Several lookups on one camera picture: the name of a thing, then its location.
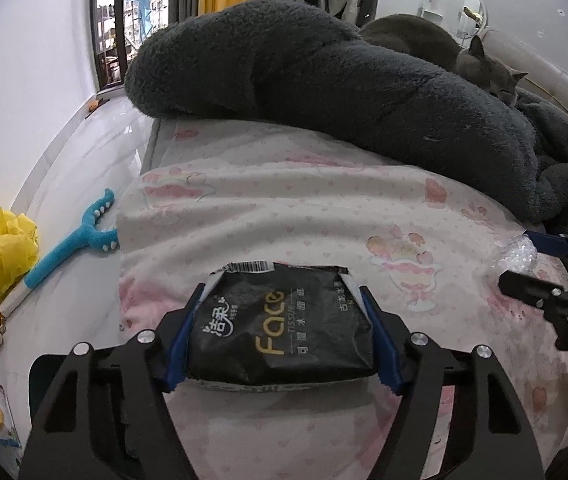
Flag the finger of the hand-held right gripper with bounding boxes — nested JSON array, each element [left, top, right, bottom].
[[524, 230, 568, 266], [498, 271, 565, 311]]

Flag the white shelf unit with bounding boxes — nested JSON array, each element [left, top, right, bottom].
[[419, 0, 447, 21]]

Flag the dark grey fleece blanket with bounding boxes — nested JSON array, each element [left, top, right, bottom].
[[124, 0, 568, 241]]

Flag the yellow plastic bag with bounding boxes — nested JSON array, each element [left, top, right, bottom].
[[0, 207, 39, 303]]

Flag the round mirror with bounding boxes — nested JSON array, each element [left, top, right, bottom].
[[446, 0, 487, 46]]

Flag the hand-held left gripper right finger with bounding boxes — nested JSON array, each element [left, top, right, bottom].
[[359, 285, 547, 480]]

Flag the clear plastic wrap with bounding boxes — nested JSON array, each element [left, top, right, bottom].
[[494, 234, 537, 276]]

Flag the pink printed bed sheet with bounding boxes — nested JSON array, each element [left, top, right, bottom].
[[116, 120, 568, 480]]

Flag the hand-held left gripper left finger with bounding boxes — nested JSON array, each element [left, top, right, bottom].
[[18, 282, 205, 480]]

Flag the blue plush stick toy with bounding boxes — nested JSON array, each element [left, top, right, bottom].
[[0, 188, 119, 317]]

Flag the black tissue packet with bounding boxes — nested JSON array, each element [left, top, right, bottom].
[[185, 260, 377, 391]]

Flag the beige padded headboard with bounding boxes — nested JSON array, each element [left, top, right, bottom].
[[479, 27, 568, 156]]

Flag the window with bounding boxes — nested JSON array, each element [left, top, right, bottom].
[[91, 0, 175, 91]]

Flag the grey cat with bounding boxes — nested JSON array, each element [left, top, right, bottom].
[[361, 14, 529, 108]]

